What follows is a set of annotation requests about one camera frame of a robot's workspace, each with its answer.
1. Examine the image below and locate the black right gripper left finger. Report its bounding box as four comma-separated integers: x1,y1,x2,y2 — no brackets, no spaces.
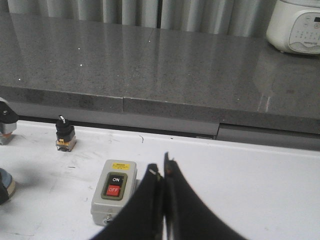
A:
92,163,165,240

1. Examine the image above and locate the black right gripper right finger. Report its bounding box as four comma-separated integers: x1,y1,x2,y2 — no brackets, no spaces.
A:
164,152,245,240

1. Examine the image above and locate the grey on off switch box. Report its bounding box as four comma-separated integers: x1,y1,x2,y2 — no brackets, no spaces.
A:
90,159,137,226

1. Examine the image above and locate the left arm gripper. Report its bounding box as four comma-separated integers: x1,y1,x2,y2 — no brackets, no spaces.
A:
0,97,19,205

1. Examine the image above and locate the white rice cooker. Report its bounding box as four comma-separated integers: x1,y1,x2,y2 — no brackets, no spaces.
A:
266,0,320,55

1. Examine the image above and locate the grey stone counter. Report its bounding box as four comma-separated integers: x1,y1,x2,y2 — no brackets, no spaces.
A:
0,12,320,135

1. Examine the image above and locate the light blue call bell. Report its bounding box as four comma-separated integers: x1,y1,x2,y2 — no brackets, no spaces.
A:
0,168,16,199

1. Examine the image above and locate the black selector switch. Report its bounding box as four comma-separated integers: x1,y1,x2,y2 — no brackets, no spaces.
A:
55,115,77,152

